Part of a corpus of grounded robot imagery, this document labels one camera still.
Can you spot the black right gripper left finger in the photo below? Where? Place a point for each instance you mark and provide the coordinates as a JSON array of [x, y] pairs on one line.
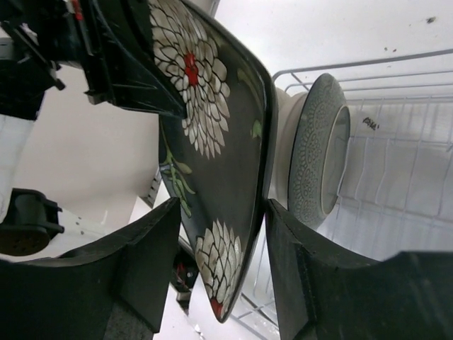
[[112, 288]]

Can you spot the blue and white patterned plate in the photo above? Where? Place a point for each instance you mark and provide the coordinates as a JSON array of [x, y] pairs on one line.
[[319, 152]]

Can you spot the dark square patterned plate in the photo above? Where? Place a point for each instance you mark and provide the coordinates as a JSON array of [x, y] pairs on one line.
[[218, 160]]

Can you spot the cream plate with blue centre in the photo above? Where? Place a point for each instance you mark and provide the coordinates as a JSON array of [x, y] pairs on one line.
[[289, 111]]

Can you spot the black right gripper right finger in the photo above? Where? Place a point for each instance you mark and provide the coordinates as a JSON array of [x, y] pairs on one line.
[[325, 291]]

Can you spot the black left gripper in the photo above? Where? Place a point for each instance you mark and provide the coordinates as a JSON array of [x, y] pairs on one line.
[[111, 41]]

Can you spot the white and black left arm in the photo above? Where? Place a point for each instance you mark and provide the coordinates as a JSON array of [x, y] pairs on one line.
[[80, 100]]

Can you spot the white wire dish rack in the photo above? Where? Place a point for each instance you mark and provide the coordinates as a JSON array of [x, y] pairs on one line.
[[396, 190]]

